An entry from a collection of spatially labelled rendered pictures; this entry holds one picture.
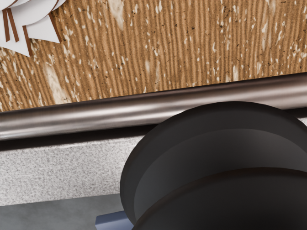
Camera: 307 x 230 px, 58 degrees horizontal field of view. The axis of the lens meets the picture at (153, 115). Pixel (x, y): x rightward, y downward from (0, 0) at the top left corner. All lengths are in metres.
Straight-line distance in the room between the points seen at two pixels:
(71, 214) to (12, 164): 1.47
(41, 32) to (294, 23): 0.21
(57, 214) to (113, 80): 1.61
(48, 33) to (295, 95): 0.25
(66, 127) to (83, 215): 1.52
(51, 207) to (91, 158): 1.48
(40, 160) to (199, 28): 0.23
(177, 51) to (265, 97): 0.11
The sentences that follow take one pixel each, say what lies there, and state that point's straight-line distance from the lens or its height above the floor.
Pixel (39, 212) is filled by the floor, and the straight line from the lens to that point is 1.86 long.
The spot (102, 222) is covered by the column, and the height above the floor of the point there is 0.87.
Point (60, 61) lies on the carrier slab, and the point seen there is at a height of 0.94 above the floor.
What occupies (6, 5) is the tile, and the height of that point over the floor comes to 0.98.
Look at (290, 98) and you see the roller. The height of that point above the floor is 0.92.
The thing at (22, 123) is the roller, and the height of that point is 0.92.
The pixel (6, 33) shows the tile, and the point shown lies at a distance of 0.24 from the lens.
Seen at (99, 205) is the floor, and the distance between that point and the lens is 1.74.
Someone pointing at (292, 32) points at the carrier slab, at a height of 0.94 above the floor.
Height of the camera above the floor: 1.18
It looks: 61 degrees down
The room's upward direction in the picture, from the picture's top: 175 degrees clockwise
